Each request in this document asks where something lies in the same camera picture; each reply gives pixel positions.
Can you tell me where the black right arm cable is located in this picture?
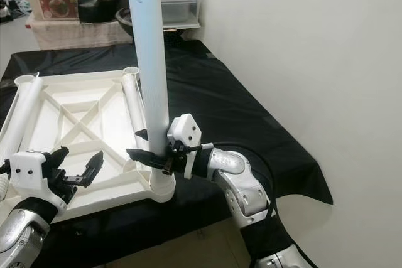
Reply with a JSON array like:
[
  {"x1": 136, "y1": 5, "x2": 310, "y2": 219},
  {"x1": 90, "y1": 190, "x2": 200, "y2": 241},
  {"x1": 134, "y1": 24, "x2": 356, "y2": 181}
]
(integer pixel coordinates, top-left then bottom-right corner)
[{"x1": 198, "y1": 142, "x2": 277, "y2": 218}]

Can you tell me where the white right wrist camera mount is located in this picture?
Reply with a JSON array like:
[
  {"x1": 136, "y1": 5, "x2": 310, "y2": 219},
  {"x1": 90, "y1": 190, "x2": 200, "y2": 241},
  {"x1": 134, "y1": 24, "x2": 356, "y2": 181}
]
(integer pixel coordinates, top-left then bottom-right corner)
[{"x1": 166, "y1": 114, "x2": 203, "y2": 178}]

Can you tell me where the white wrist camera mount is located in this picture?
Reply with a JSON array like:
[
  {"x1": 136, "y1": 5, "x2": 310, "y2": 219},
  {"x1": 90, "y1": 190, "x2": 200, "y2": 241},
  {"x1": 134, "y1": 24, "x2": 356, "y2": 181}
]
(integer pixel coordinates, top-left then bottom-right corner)
[
  {"x1": 166, "y1": 114, "x2": 203, "y2": 178},
  {"x1": 9, "y1": 150, "x2": 51, "y2": 200}
]

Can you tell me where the clear plastic storage box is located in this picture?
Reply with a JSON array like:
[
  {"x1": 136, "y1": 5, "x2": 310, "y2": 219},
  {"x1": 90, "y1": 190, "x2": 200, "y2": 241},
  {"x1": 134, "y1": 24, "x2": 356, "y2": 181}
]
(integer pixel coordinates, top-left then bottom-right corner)
[{"x1": 116, "y1": 0, "x2": 205, "y2": 30}]

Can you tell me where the beige covered low bench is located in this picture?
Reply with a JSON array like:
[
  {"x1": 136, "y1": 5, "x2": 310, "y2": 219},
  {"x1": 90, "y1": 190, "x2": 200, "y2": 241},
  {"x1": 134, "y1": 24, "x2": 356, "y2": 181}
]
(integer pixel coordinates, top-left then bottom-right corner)
[{"x1": 28, "y1": 17, "x2": 133, "y2": 50}]

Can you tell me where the white floor cable bundle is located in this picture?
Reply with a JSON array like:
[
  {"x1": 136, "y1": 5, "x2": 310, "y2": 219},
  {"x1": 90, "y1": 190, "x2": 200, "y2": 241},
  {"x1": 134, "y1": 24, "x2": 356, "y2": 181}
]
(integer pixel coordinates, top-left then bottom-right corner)
[{"x1": 13, "y1": 0, "x2": 33, "y2": 14}]

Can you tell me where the black wok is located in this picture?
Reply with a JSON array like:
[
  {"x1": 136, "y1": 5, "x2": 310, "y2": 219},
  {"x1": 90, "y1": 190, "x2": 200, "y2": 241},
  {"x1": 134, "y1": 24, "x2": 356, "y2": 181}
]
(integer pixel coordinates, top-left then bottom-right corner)
[{"x1": 115, "y1": 9, "x2": 202, "y2": 40}]

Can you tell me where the black tablecloth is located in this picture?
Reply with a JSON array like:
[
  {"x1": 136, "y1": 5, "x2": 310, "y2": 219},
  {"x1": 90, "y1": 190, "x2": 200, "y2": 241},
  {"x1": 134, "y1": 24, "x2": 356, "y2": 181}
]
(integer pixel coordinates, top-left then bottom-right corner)
[{"x1": 0, "y1": 39, "x2": 334, "y2": 268}]

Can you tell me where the white plastic children table top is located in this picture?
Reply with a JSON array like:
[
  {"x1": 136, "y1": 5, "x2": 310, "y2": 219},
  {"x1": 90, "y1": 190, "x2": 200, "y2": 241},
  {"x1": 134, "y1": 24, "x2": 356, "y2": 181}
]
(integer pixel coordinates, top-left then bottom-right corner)
[{"x1": 0, "y1": 66, "x2": 177, "y2": 222}]

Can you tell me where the red printed food box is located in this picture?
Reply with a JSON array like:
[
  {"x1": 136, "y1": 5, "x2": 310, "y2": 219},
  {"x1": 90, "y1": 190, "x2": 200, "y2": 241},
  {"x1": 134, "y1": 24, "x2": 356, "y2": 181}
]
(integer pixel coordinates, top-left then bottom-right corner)
[{"x1": 38, "y1": 0, "x2": 81, "y2": 21}]

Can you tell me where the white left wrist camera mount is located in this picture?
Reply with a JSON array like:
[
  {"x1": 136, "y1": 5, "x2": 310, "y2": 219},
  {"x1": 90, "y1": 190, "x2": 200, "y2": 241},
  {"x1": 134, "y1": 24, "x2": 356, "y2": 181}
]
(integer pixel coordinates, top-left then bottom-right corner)
[{"x1": 9, "y1": 150, "x2": 51, "y2": 200}]

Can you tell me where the small floor appliance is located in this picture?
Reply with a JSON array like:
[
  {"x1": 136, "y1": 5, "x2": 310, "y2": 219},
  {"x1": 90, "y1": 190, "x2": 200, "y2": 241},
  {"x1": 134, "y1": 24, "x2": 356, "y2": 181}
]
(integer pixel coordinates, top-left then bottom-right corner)
[{"x1": 0, "y1": 0, "x2": 16, "y2": 21}]

